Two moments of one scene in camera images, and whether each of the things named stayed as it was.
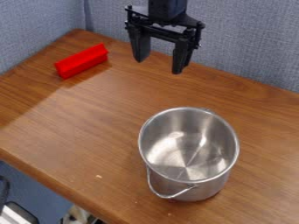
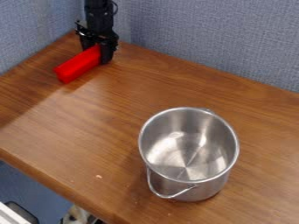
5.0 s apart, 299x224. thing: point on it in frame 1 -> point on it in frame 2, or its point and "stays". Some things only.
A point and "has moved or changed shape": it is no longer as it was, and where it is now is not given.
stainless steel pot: [188, 146] stays
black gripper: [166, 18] -> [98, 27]
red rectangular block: [82, 61] has moved or changed shape
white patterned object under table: [79, 216] stays
